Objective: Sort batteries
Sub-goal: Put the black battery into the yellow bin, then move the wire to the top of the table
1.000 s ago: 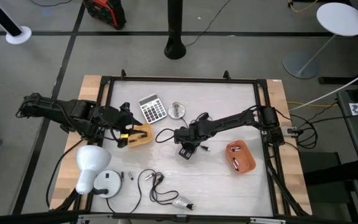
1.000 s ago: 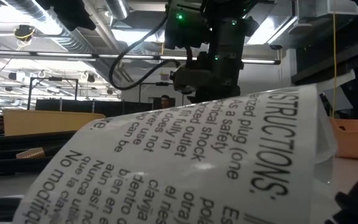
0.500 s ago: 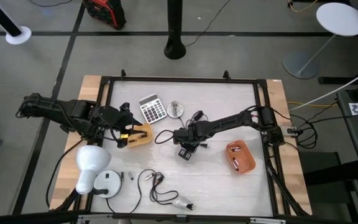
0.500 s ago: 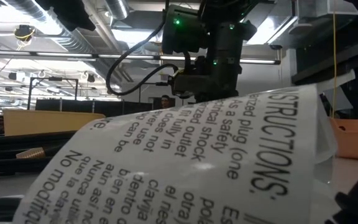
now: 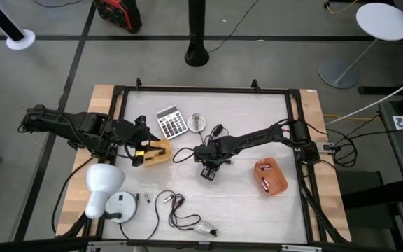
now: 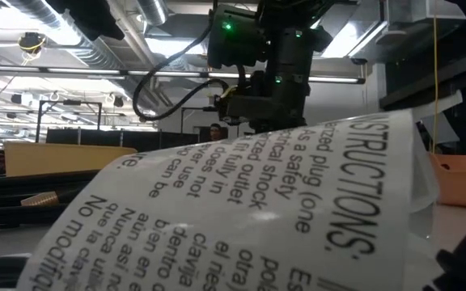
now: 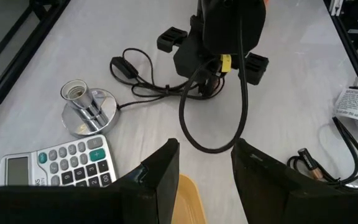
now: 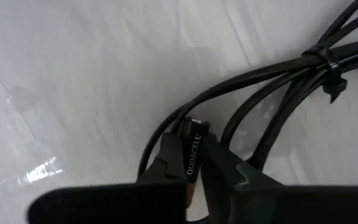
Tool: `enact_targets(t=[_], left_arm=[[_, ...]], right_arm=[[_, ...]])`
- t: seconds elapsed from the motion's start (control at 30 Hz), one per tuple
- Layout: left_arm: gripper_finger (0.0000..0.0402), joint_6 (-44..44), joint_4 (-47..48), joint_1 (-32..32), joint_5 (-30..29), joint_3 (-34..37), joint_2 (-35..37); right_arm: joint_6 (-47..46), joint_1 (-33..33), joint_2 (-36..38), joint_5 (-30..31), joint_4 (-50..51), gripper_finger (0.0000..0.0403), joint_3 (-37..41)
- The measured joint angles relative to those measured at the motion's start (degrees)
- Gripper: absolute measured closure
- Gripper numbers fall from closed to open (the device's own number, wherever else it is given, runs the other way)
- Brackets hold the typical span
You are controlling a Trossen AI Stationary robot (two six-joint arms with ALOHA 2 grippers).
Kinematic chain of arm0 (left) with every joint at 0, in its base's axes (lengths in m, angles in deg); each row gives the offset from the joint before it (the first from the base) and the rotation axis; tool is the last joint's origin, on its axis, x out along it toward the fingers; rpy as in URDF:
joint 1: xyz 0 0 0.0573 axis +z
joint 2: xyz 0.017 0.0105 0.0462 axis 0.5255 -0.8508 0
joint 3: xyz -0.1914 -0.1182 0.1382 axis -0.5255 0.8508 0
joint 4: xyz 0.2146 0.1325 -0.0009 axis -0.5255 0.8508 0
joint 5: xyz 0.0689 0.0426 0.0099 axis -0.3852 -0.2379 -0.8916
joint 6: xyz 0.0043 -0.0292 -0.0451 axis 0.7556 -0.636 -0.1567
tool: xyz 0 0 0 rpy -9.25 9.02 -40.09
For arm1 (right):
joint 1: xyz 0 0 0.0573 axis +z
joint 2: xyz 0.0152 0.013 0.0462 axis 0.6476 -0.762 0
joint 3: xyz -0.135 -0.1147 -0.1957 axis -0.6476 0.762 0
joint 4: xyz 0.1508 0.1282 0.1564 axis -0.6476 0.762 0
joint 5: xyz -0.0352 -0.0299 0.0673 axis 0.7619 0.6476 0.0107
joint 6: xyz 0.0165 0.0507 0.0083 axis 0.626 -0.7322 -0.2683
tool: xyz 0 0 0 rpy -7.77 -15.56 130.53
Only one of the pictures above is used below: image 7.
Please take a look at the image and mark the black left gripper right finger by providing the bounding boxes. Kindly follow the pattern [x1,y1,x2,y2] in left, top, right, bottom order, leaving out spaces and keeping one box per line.
[231,138,301,224]

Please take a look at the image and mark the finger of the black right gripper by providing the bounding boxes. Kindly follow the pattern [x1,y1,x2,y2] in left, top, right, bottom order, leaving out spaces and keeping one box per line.
[156,26,188,53]
[238,52,269,86]

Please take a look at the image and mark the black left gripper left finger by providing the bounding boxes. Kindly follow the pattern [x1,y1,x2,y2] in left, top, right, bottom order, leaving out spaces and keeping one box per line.
[109,138,180,224]

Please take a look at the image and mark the yellow plastic bin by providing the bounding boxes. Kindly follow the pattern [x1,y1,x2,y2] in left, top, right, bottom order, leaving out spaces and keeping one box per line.
[171,173,207,224]

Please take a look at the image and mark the grey desk calculator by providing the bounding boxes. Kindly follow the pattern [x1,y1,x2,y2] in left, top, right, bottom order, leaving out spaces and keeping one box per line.
[0,134,117,187]

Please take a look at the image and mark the chrome lamp socket base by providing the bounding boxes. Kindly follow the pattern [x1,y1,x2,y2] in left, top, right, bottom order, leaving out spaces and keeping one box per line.
[60,79,117,138]

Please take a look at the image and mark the white printed safety label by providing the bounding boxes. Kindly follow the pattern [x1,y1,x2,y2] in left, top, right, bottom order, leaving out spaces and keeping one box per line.
[333,88,358,134]

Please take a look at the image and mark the black socket power cord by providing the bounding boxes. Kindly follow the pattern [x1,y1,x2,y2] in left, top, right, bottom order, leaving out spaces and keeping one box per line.
[109,48,226,110]

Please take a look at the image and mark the black lamp power cord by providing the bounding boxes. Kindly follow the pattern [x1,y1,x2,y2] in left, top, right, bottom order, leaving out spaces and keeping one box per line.
[286,77,358,192]

